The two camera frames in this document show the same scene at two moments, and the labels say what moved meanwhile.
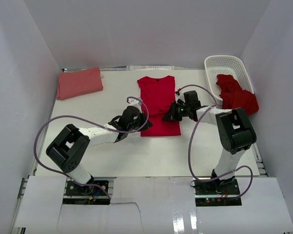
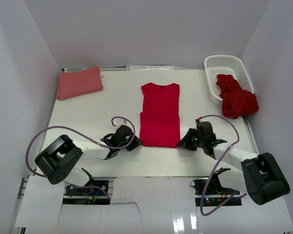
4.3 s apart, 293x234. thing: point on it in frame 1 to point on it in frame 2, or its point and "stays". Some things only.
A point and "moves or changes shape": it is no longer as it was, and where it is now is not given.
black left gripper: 144,121 to 136,143
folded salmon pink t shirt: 76,83 stays
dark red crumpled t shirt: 234,97 stays
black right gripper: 171,115 to 185,143
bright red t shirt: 157,94 moves or changes shape
